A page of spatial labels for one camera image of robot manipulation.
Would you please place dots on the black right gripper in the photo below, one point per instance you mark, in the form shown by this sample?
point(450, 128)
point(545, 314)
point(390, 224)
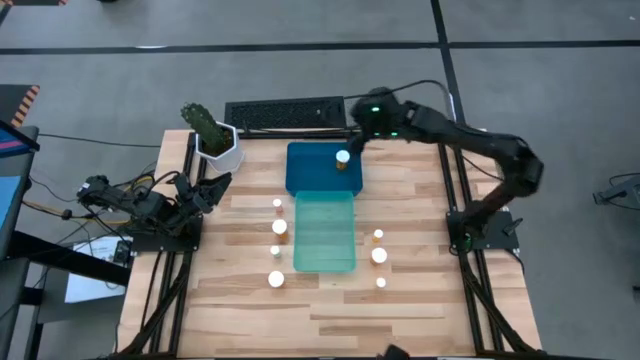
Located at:
point(376, 114)

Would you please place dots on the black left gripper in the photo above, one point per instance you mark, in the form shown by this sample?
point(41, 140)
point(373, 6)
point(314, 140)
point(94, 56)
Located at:
point(192, 200)

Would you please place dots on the large amber pill bottle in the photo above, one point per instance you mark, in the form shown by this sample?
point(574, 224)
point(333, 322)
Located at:
point(342, 156)
point(379, 255)
point(279, 227)
point(276, 279)

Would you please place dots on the small white-capped pill bottle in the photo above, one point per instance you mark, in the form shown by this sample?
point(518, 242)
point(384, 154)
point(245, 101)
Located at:
point(275, 250)
point(277, 203)
point(381, 282)
point(378, 233)

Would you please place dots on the translucent teal plastic bin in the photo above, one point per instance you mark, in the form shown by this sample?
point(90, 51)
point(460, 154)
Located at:
point(325, 235)

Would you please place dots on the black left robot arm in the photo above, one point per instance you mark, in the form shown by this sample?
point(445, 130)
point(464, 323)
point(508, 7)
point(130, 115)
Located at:
point(130, 202)

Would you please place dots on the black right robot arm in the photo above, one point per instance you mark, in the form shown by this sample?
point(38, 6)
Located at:
point(480, 137)

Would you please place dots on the dark blue plastic bin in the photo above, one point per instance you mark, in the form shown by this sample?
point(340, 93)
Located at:
point(312, 167)

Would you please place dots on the white hexagonal plant pot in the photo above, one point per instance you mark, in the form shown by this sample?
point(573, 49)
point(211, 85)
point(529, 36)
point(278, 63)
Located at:
point(227, 160)

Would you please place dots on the green cactus plant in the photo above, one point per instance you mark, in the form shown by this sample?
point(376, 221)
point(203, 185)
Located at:
point(202, 125)

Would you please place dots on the small black electronics box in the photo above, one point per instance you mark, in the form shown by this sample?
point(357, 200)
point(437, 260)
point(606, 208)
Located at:
point(122, 253)

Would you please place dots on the white paper sheet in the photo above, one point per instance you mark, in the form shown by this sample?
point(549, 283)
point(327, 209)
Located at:
point(90, 290)

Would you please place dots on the black side desk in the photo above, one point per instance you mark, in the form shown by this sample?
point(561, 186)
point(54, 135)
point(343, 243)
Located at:
point(60, 257)

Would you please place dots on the blue screen monitor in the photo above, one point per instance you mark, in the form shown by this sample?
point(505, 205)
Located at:
point(10, 200)

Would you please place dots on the hazard striped floor mat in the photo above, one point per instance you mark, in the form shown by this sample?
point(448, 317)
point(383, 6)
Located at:
point(30, 2)
point(15, 100)

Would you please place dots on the black tripod stand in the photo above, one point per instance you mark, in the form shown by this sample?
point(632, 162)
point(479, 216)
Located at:
point(620, 192)

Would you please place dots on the black aluminium table frame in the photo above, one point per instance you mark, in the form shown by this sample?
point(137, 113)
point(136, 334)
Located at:
point(189, 150)

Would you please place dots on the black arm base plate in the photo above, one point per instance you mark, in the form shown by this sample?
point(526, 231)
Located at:
point(170, 244)
point(500, 235)

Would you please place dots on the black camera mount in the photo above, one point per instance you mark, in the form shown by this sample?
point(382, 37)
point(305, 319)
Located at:
point(396, 353)

